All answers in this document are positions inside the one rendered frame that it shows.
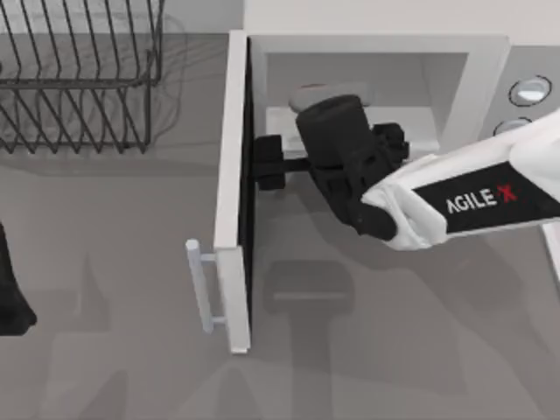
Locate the white microwave door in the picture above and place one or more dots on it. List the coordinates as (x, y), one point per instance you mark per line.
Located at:
(229, 175)

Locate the pale grey rounded box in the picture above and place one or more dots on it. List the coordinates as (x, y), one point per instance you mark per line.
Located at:
(306, 91)

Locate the pale microwave oven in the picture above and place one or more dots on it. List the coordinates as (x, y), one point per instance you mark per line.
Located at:
(394, 26)

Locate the small round microwave knob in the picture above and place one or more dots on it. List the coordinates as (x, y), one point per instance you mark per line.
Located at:
(509, 127)

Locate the large round microwave knob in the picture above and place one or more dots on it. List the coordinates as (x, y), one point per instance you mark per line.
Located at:
(529, 90)

